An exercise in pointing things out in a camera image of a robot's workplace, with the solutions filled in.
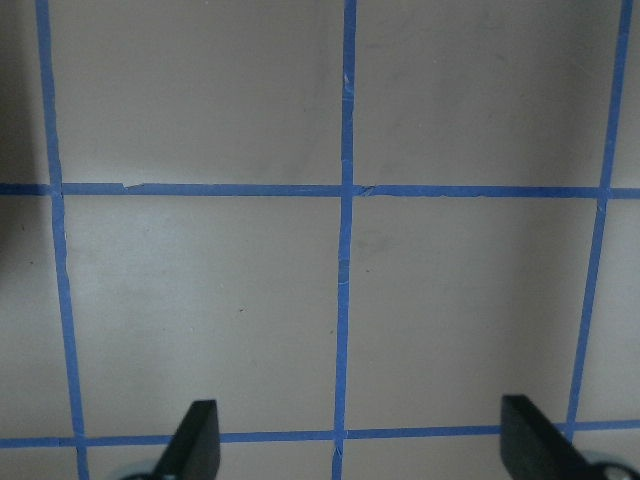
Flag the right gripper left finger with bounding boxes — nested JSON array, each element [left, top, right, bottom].
[[121, 399, 221, 480]]

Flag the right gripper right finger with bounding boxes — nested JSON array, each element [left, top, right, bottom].
[[500, 395, 639, 480]]

